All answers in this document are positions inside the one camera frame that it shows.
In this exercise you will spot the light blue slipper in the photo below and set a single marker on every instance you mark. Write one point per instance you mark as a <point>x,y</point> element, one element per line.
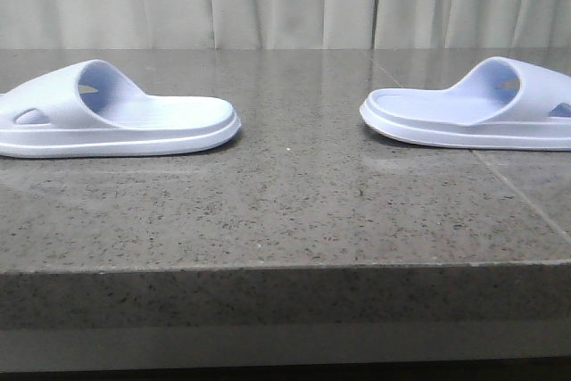
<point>92,109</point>
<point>500,104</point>

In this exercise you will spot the beige pleated curtain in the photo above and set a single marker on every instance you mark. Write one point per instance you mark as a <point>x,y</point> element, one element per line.
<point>284,24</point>

